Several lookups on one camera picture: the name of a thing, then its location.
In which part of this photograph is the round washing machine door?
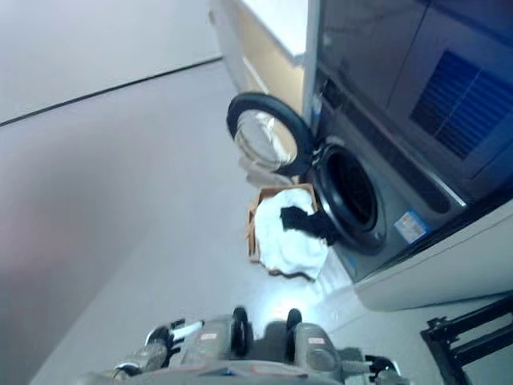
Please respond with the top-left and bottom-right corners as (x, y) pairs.
(225, 91), (318, 178)

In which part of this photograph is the silver right robot leg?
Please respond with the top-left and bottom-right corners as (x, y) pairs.
(293, 321), (342, 372)

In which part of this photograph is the silver robot torso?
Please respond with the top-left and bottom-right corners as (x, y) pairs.
(75, 357), (402, 385)

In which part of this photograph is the black right robot foot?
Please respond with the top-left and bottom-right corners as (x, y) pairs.
(285, 307), (304, 359)

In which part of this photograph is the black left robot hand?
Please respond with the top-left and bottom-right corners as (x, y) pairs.
(145, 318), (202, 355)

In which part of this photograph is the black robot foot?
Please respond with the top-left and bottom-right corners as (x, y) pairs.
(285, 307), (304, 359)
(230, 306), (251, 359)

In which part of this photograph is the wooden laundry basket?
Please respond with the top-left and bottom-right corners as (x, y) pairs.
(245, 183), (321, 278)

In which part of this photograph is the white cloth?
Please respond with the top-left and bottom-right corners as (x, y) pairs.
(254, 189), (329, 280)

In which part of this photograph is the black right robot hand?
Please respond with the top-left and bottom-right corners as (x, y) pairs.
(362, 352), (398, 375)

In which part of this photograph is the black left robot foot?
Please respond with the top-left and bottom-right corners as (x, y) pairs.
(230, 306), (251, 359)

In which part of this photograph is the black garment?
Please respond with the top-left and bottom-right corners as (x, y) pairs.
(278, 205), (342, 248)

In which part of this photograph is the black metal frame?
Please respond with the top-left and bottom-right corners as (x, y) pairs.
(419, 295), (513, 385)

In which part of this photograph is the blue energy label sticker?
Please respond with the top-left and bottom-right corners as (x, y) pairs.
(394, 209), (432, 242)

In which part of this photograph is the white cabinet with wooden drawers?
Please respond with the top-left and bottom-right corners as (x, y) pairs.
(207, 0), (310, 121)

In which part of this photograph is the grey front-load washing machine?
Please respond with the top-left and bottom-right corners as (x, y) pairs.
(307, 75), (469, 282)

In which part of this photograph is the dark stacked dryer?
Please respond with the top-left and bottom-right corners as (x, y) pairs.
(307, 0), (513, 194)

